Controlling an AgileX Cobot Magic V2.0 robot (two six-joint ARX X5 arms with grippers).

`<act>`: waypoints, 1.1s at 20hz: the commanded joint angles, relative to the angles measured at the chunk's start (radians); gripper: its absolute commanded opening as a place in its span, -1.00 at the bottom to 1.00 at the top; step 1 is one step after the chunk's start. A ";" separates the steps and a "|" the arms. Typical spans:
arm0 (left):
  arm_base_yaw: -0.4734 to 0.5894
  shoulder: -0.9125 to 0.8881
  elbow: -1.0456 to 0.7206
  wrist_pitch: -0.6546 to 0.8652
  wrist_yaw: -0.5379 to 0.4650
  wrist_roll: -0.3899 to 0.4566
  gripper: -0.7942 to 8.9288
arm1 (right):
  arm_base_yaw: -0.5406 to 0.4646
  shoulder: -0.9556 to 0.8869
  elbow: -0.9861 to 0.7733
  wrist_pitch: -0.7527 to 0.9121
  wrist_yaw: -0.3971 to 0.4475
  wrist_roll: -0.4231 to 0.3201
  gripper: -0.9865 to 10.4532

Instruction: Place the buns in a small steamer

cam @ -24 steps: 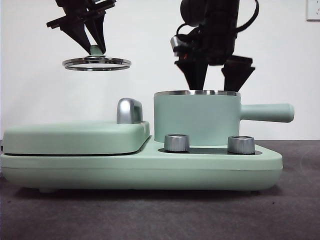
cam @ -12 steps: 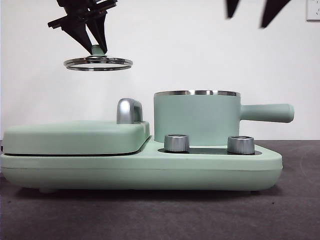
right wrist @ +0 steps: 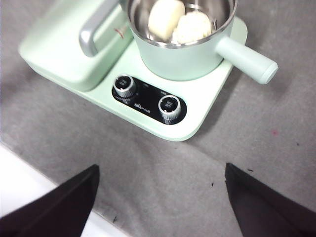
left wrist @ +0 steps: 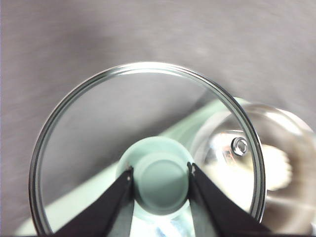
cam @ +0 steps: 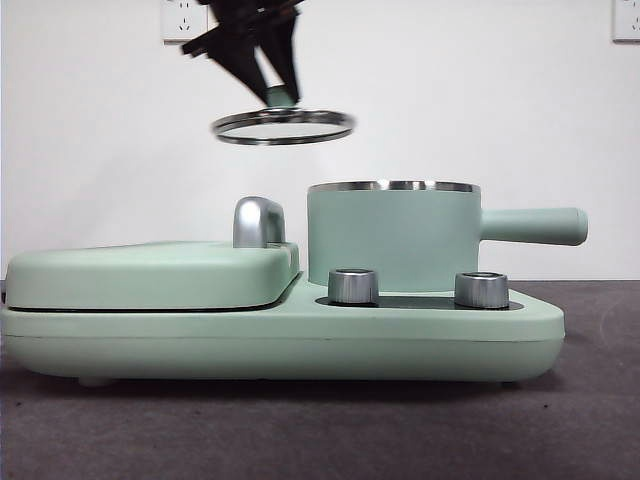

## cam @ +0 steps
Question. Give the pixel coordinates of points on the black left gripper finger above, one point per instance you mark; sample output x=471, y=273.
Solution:
x=286, y=55
x=240, y=57

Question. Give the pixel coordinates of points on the glass pot lid green knob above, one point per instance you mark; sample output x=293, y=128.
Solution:
x=276, y=96

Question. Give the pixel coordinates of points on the green hinged grill cover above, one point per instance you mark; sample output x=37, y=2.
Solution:
x=150, y=275

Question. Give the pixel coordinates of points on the silver control knob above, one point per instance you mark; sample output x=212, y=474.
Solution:
x=352, y=287
x=481, y=291

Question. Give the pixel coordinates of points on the black control panel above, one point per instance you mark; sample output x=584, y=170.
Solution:
x=415, y=301

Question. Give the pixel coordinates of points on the green breakfast machine base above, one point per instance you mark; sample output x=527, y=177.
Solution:
x=300, y=345

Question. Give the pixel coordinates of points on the white wall socket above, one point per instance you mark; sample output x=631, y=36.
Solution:
x=627, y=20
x=180, y=20

